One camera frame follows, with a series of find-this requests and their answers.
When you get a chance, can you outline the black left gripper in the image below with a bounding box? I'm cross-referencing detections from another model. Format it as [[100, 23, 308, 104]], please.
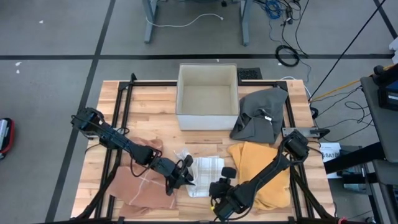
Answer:
[[152, 157, 196, 197]]

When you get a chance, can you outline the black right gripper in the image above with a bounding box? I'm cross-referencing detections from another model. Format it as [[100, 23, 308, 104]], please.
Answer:
[[208, 182, 249, 222]]

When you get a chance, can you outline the white beige plaid towel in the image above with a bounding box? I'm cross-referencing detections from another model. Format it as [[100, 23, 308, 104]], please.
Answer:
[[174, 148, 225, 198]]

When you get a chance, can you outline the terracotta pink towel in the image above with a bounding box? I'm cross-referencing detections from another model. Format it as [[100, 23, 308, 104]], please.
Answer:
[[107, 136, 177, 218]]

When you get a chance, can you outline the mustard yellow towel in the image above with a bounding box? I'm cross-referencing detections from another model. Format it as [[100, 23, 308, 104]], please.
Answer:
[[226, 141, 292, 211]]

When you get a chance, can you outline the dark grey towel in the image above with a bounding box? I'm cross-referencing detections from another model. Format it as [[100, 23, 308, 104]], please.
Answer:
[[229, 86, 289, 145]]

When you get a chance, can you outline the beige fabric storage box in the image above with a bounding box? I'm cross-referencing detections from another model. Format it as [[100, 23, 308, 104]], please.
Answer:
[[175, 63, 239, 131]]

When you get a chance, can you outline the grey metal mounting plate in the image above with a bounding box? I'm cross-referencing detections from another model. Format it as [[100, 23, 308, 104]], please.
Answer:
[[281, 126, 323, 138]]

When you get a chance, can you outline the white printed paper sheet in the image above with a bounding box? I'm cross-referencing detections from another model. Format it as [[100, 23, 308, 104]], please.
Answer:
[[319, 142, 342, 163]]

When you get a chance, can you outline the blue plastic bin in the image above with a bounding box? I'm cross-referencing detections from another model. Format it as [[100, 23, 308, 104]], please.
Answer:
[[340, 167, 371, 194]]

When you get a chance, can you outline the black perforated mat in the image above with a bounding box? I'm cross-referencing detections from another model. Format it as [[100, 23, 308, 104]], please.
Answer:
[[236, 67, 263, 80]]

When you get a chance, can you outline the grey desk leg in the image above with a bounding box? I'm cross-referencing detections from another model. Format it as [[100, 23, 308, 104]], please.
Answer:
[[142, 0, 159, 44], [238, 0, 251, 47]]

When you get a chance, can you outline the black equipment cart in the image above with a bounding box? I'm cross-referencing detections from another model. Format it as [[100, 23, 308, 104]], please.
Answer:
[[323, 76, 398, 224]]

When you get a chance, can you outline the red black case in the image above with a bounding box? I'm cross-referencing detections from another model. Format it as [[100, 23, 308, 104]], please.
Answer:
[[0, 117, 16, 160]]

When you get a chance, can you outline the black device with blue screen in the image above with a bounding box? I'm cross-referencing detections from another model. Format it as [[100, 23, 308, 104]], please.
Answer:
[[373, 63, 398, 112]]

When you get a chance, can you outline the thin black pole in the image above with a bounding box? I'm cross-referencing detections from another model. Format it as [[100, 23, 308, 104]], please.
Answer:
[[308, 0, 388, 102]]

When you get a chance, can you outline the white crumpled object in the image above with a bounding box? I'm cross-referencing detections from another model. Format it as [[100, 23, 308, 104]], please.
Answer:
[[388, 36, 398, 65]]

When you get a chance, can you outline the black left camera cable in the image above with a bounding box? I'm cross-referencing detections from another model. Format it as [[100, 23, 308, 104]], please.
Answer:
[[129, 148, 163, 178]]

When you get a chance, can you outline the black aluminium table frame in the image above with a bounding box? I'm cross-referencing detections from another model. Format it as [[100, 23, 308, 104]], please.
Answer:
[[71, 73, 338, 224]]

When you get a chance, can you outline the thin white cable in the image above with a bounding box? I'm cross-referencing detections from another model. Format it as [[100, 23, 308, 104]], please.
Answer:
[[279, 75, 312, 100]]

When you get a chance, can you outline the black coiled cable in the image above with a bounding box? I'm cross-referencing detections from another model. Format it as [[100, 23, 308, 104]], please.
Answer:
[[274, 44, 301, 68]]

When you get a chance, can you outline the white floor cable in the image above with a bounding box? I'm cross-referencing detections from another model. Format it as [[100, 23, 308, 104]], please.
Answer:
[[145, 12, 224, 28]]

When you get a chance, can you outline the yellow cable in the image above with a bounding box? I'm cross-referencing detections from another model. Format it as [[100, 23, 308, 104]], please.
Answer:
[[310, 64, 395, 103]]

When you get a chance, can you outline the black long floor cable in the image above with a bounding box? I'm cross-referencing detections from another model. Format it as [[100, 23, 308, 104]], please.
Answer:
[[267, 0, 312, 83]]

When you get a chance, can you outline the blue cable bundle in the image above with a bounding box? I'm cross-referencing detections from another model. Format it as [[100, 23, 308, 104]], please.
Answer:
[[262, 0, 282, 20]]

